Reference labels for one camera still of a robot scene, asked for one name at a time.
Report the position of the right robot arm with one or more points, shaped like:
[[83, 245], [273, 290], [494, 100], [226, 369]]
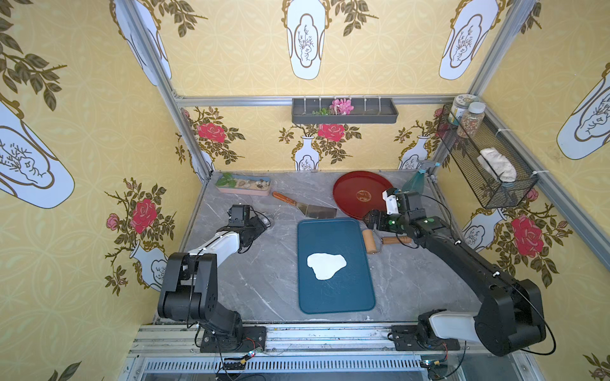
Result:
[[511, 314]]

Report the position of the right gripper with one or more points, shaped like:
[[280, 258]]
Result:
[[377, 219]]

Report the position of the grey wall shelf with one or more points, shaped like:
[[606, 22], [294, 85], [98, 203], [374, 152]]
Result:
[[367, 110]]

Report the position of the metal dough scraper wooden handle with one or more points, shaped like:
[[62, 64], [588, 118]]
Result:
[[308, 210]]

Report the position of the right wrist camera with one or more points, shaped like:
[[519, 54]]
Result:
[[401, 202]]

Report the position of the pink artificial flower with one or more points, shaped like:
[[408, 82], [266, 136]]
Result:
[[341, 106]]

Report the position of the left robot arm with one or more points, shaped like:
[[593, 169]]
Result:
[[190, 289]]

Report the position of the black wire basket shelf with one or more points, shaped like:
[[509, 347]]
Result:
[[464, 152]]

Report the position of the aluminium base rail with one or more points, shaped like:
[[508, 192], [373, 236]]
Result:
[[174, 352]]

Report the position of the spice jar white lid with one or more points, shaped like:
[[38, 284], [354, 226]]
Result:
[[471, 120]]

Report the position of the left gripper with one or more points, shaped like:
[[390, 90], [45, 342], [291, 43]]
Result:
[[260, 223]]

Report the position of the teal plastic tray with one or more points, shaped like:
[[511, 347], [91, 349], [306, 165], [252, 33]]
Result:
[[351, 289]]

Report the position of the wooden rolling pin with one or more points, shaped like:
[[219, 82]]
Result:
[[374, 243]]

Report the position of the white dough lump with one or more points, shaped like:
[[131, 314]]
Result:
[[325, 265]]

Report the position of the green spray bottle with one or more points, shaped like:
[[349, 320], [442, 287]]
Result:
[[417, 183]]

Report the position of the beige cloth in basket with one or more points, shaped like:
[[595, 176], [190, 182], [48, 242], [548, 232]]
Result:
[[497, 165]]

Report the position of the pink rectangular planter box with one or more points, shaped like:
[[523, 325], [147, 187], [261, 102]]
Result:
[[230, 183]]

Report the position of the jar with patterned lid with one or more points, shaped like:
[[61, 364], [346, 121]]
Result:
[[459, 106]]

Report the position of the red round tray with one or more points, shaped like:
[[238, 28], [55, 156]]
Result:
[[358, 192]]

